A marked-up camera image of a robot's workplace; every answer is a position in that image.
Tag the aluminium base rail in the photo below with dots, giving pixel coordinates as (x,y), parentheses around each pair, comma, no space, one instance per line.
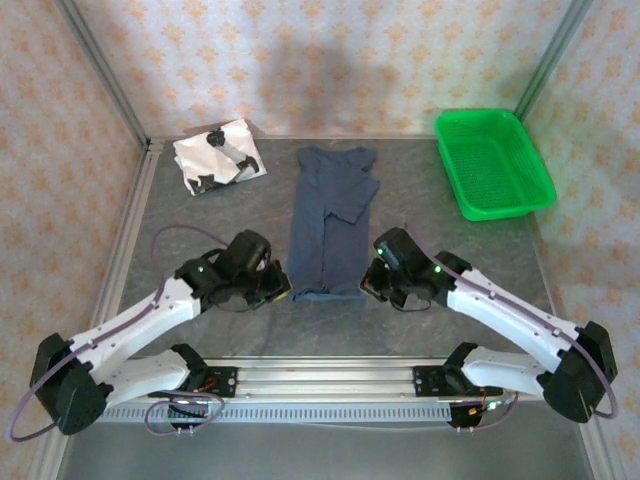
(325,380)

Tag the small circuit board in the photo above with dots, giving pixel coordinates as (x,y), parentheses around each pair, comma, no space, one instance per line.
(489,406)

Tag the white t-shirt with arm print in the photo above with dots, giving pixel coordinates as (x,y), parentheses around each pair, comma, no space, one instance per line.
(210,160)

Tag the aluminium table edge rail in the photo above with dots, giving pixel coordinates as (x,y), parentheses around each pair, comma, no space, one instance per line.
(135,200)
(600,450)

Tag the green plastic basket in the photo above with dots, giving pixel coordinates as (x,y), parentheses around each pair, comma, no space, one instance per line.
(492,162)

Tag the aluminium frame post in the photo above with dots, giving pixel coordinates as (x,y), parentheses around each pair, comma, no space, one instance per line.
(100,65)
(550,55)

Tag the blue t-shirt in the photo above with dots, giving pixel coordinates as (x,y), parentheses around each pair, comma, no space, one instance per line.
(330,225)

